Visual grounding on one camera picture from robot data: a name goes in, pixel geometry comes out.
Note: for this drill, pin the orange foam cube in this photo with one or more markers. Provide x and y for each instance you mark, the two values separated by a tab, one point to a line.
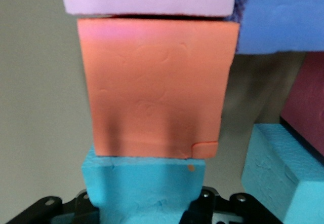
157	87

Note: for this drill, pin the red foam cube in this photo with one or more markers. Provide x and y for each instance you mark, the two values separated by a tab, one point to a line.
307	107

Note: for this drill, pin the blue foam cube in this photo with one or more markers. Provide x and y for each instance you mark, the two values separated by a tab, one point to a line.
144	183
283	173

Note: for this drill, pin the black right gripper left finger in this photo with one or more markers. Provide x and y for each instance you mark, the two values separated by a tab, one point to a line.
71	212

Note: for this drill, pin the purple foam cube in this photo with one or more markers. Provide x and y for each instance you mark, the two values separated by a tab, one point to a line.
281	16

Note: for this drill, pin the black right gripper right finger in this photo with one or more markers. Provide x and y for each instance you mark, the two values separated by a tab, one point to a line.
227	210

